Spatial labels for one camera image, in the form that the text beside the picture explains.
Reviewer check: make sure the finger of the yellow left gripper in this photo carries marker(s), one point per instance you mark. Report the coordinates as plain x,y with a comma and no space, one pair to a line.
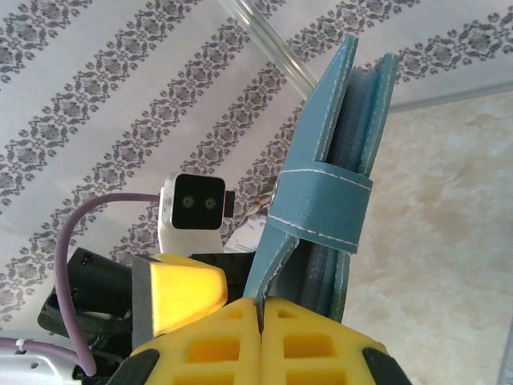
184,288

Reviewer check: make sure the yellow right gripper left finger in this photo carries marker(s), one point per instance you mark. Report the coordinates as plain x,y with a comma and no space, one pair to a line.
208,345

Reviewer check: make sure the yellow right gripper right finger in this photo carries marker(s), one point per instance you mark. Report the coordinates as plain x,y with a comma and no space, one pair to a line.
312,345

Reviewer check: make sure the grey blue plastic case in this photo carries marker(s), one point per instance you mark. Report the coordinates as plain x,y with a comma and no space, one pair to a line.
320,120

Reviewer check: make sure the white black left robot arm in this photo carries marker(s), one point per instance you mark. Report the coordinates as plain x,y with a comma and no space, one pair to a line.
32,369

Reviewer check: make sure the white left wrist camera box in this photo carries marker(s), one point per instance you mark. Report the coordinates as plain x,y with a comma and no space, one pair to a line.
196,200

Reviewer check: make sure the aluminium frame post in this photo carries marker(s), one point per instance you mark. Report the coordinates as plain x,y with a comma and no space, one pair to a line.
276,44

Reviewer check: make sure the aluminium back frame rail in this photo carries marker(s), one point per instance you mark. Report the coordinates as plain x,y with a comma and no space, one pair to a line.
461,96

